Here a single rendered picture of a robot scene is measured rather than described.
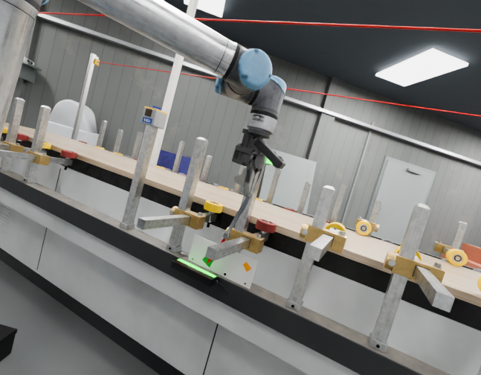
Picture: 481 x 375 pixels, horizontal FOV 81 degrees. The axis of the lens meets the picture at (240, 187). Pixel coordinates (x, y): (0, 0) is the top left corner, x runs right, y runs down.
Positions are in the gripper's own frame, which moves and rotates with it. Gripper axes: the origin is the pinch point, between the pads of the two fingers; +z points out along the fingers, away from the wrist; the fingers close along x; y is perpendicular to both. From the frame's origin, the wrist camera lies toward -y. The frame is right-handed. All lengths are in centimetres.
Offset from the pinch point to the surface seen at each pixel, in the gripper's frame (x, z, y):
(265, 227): -19.3, 12.0, -3.0
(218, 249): 17.2, 15.0, -3.0
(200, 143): -6.1, -11.7, 26.7
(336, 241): -5.2, 5.9, -29.3
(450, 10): -283, -234, -57
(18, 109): -8, -4, 151
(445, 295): 19, 5, -52
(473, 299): -27, 12, -71
